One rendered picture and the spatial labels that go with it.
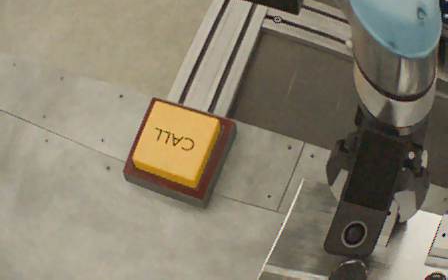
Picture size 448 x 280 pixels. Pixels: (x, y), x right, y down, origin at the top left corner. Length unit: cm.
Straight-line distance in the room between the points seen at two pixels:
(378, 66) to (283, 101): 109
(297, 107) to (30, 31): 67
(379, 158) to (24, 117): 48
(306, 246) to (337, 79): 86
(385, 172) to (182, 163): 30
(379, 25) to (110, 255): 50
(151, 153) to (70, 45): 109
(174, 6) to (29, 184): 107
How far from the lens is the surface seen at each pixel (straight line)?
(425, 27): 62
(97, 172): 108
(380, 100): 71
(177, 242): 104
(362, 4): 63
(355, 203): 78
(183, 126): 104
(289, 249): 94
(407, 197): 87
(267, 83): 177
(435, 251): 92
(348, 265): 93
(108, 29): 211
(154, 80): 203
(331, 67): 179
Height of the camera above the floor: 177
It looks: 64 degrees down
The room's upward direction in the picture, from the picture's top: 10 degrees counter-clockwise
